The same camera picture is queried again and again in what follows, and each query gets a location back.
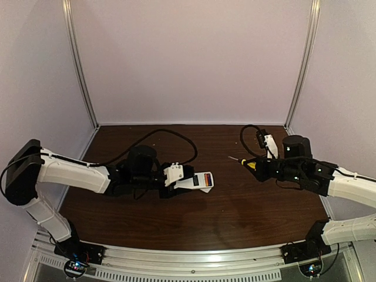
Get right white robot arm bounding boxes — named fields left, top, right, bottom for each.
left=240, top=135, right=375, bottom=246

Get white remote control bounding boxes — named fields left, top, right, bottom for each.
left=192, top=172, right=214, bottom=191

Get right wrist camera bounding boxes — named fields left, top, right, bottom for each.
left=256, top=129, right=278, bottom=159

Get front aluminium rail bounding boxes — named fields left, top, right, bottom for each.
left=29, top=231, right=359, bottom=282

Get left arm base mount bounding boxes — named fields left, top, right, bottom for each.
left=54, top=241, right=106, bottom=280

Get right aluminium frame post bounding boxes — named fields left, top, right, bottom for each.
left=284, top=0, right=321, bottom=134

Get left aluminium frame post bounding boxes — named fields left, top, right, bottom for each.
left=62, top=0, right=99, bottom=130

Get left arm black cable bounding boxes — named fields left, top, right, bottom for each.
left=88, top=129, right=198, bottom=170

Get batteries in remote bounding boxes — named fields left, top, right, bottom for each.
left=204, top=173, right=212, bottom=187

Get yellow handled screwdriver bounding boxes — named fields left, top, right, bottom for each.
left=228, top=156, right=256, bottom=171

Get aluminium frame post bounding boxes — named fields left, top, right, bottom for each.
left=62, top=0, right=99, bottom=130
left=284, top=0, right=321, bottom=134

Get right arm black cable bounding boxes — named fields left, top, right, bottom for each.
left=240, top=125, right=376, bottom=180

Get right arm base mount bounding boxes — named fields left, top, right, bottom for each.
left=280, top=241, right=331, bottom=279

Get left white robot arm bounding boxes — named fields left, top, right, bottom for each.
left=1, top=139, right=201, bottom=246

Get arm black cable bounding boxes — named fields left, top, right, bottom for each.
left=240, top=125, right=376, bottom=180
left=88, top=129, right=198, bottom=170

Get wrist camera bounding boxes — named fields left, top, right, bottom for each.
left=256, top=129, right=278, bottom=159
left=163, top=163, right=194, bottom=186

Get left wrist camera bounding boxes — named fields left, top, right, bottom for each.
left=163, top=163, right=194, bottom=186

